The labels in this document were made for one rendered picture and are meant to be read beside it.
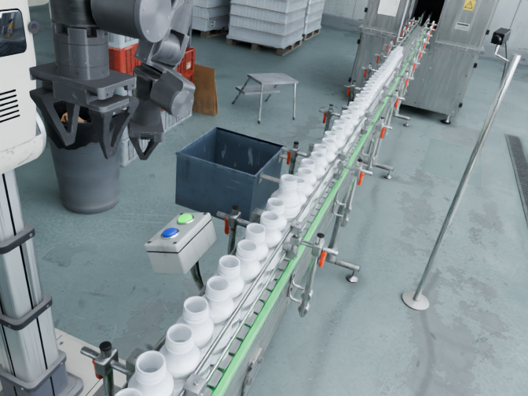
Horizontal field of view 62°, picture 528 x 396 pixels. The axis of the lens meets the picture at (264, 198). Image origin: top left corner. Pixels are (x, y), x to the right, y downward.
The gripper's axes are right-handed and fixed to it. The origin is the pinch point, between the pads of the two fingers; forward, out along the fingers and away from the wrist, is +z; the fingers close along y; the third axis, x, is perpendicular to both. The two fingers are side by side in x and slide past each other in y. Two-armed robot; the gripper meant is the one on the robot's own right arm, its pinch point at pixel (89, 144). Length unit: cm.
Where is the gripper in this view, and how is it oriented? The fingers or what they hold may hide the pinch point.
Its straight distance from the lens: 60.0
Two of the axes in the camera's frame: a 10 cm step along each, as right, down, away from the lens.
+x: 3.7, -4.3, 8.2
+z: -1.3, 8.6, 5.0
